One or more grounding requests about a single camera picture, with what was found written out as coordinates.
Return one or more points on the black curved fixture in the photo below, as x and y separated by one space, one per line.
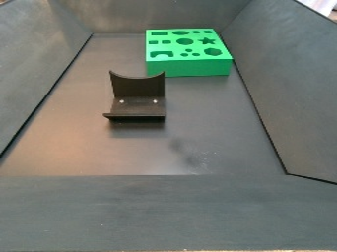
138 98

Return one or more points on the green foam shape board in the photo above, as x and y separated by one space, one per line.
186 53

